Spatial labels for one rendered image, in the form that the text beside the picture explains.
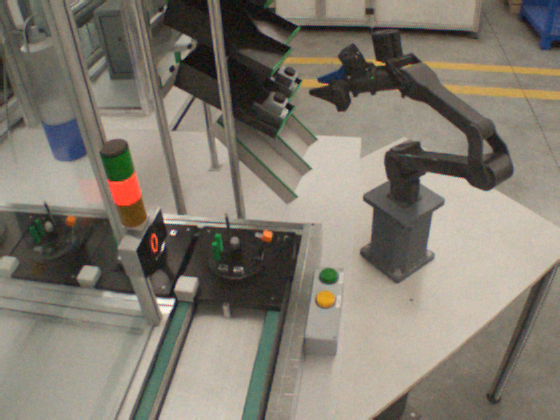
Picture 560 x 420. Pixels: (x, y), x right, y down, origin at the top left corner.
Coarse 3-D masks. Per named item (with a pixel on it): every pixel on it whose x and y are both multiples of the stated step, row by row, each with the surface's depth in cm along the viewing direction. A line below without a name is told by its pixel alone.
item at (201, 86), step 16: (208, 48) 129; (192, 64) 128; (208, 64) 132; (240, 64) 129; (176, 80) 123; (192, 80) 121; (208, 80) 120; (240, 80) 132; (256, 80) 130; (208, 96) 123; (240, 96) 130; (256, 96) 132; (240, 112) 122; (288, 112) 133; (256, 128) 124; (272, 128) 122
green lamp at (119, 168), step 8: (128, 152) 83; (104, 160) 82; (112, 160) 82; (120, 160) 82; (128, 160) 84; (104, 168) 84; (112, 168) 83; (120, 168) 83; (128, 168) 84; (112, 176) 84; (120, 176) 84; (128, 176) 85
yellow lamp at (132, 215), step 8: (120, 208) 88; (128, 208) 88; (136, 208) 89; (144, 208) 91; (120, 216) 90; (128, 216) 89; (136, 216) 90; (144, 216) 91; (128, 224) 90; (136, 224) 90
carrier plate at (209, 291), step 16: (208, 240) 130; (272, 240) 129; (288, 240) 128; (192, 256) 126; (208, 256) 125; (272, 256) 124; (288, 256) 124; (192, 272) 122; (208, 272) 121; (272, 272) 120; (208, 288) 117; (224, 288) 117; (240, 288) 117; (256, 288) 117; (272, 288) 116; (208, 304) 116; (240, 304) 114; (256, 304) 113; (272, 304) 113
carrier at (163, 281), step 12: (168, 228) 134; (180, 228) 134; (192, 228) 134; (168, 240) 131; (180, 240) 130; (192, 240) 131; (168, 252) 127; (180, 252) 127; (156, 264) 124; (168, 264) 124; (180, 264) 124; (156, 276) 121; (168, 276) 121; (156, 288) 118; (168, 288) 118
